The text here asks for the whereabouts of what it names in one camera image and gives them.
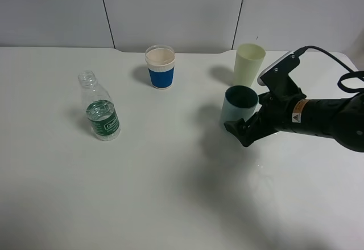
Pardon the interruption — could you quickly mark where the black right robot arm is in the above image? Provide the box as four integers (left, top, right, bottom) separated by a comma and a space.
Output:
224, 94, 363, 153

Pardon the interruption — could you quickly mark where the clear bottle with green label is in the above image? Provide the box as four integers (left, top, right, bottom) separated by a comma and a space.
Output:
78, 71, 121, 141

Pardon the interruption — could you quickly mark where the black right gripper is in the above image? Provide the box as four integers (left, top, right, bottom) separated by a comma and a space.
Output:
224, 92, 346, 147

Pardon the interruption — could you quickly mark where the black right camera cable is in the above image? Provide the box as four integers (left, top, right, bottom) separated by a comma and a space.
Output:
292, 45, 364, 93

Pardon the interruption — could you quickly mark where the teal plastic cup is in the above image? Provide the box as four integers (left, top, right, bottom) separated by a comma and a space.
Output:
220, 85, 259, 128

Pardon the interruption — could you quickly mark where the pale yellow plastic cup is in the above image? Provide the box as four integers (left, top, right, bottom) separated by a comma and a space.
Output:
233, 43, 266, 87

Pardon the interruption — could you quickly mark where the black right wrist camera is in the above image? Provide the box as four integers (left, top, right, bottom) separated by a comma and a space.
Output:
257, 51, 307, 103

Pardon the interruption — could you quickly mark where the white cup with blue sleeve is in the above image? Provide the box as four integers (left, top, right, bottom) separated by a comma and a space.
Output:
145, 45, 175, 89

